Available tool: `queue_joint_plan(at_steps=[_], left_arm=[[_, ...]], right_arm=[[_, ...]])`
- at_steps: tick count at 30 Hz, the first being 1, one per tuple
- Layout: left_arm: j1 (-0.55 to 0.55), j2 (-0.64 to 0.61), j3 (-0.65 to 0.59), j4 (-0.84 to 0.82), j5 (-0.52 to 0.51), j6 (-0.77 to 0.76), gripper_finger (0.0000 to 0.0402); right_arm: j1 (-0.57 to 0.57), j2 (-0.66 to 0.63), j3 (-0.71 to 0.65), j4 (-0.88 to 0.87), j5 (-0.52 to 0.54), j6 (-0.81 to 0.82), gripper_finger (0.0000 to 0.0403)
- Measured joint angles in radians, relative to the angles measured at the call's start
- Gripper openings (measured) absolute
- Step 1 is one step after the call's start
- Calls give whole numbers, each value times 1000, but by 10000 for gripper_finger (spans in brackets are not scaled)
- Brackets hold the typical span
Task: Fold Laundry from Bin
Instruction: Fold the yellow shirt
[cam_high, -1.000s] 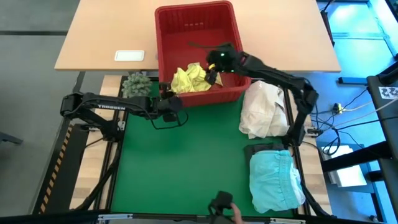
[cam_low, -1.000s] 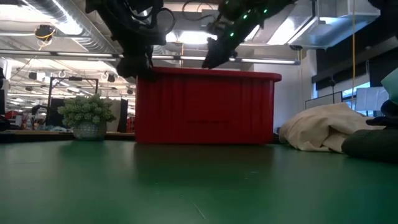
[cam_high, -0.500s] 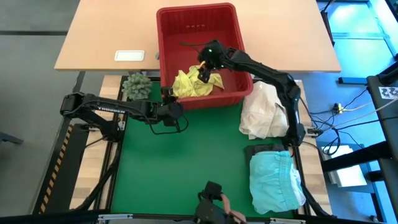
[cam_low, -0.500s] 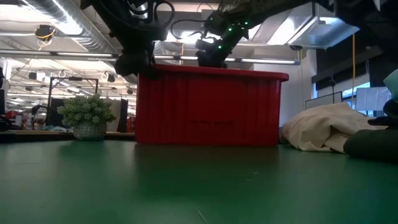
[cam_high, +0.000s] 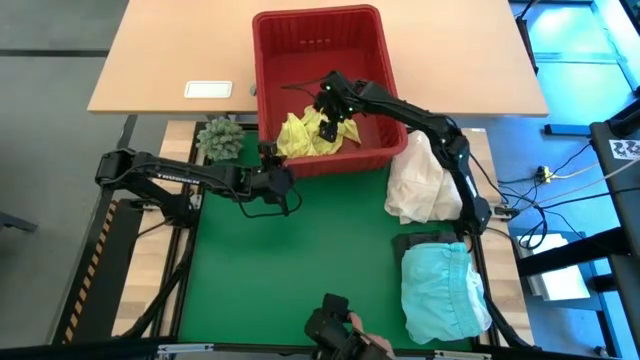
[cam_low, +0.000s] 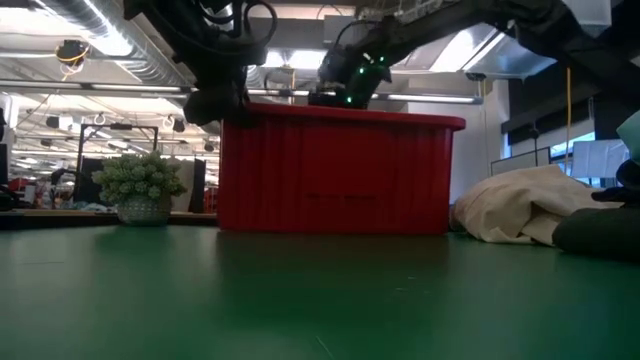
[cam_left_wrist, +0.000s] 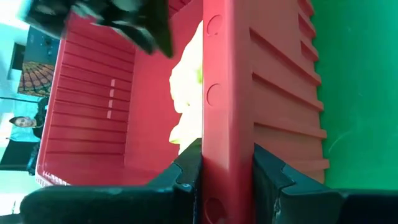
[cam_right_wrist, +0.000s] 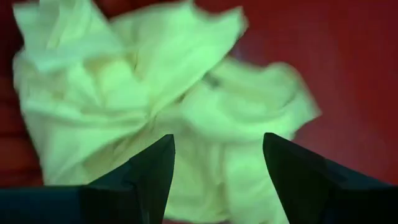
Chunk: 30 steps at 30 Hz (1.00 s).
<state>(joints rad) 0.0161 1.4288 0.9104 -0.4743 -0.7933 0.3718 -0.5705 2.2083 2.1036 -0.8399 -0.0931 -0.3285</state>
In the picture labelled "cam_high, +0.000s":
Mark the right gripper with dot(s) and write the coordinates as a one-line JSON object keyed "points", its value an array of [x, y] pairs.
{"points": [[337, 97]]}

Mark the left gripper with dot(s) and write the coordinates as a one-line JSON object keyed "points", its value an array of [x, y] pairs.
{"points": [[270, 185]]}

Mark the yellow garment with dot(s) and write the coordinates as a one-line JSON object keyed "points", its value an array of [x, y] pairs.
{"points": [[300, 140]]}

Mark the red plastic laundry bin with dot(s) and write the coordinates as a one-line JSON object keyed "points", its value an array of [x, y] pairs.
{"points": [[320, 50]]}

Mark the dark grey garment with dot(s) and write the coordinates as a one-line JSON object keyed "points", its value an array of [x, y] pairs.
{"points": [[415, 240]]}

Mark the pale blue white garment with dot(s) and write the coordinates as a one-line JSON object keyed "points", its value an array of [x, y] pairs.
{"points": [[440, 295]]}

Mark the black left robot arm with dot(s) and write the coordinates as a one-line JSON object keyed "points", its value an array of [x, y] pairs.
{"points": [[165, 172]]}

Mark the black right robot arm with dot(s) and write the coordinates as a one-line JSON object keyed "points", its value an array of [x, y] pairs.
{"points": [[430, 125]]}

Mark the pale green artificial plant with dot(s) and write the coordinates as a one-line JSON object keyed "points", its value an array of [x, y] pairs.
{"points": [[220, 140]]}

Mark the cream folded garment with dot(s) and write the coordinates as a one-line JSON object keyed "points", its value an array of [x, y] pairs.
{"points": [[420, 190]]}

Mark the white rectangular card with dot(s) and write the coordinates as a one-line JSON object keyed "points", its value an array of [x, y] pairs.
{"points": [[207, 89]]}

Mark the light wooden desk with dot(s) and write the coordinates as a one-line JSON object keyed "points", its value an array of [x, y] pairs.
{"points": [[450, 60]]}

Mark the black handheld device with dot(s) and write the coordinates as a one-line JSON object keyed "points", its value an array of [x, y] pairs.
{"points": [[330, 325]]}

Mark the wooden table board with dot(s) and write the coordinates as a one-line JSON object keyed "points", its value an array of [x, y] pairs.
{"points": [[137, 300], [507, 280]]}

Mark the person's hand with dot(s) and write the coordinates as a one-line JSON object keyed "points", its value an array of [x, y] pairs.
{"points": [[372, 340]]}

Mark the yellow black hazard strip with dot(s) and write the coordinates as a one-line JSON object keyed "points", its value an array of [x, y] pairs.
{"points": [[91, 270]]}

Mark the black desk leg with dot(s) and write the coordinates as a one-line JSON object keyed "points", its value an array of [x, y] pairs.
{"points": [[525, 35]]}

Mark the black desk foot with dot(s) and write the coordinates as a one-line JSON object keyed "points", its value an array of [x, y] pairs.
{"points": [[565, 129]]}

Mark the black crossbar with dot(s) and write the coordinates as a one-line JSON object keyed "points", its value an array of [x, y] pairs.
{"points": [[75, 350]]}

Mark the dark chair leg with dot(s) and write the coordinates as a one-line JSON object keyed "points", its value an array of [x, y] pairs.
{"points": [[17, 224]]}

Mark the black side table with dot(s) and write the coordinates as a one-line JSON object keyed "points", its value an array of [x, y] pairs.
{"points": [[600, 145]]}

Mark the white box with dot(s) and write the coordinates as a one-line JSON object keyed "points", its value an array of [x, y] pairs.
{"points": [[560, 285]]}

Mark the white fiducial marker card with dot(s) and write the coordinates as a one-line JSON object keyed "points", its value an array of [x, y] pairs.
{"points": [[625, 149]]}

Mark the black table frame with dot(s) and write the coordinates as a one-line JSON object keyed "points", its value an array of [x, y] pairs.
{"points": [[172, 325]]}

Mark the silver metal bracket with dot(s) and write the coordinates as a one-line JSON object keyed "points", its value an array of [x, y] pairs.
{"points": [[185, 348], [462, 355]]}

